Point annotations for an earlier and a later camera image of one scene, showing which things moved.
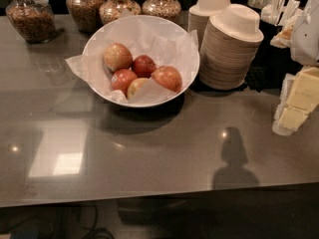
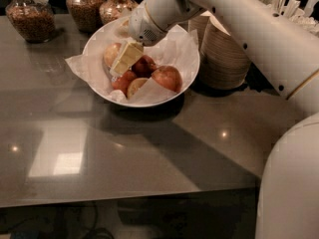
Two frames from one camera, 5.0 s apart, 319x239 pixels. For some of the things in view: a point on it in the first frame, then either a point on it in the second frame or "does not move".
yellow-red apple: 118,57 does not move
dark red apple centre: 144,66 does not move
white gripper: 306,39 → 141,25
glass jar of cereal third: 117,3 does not move
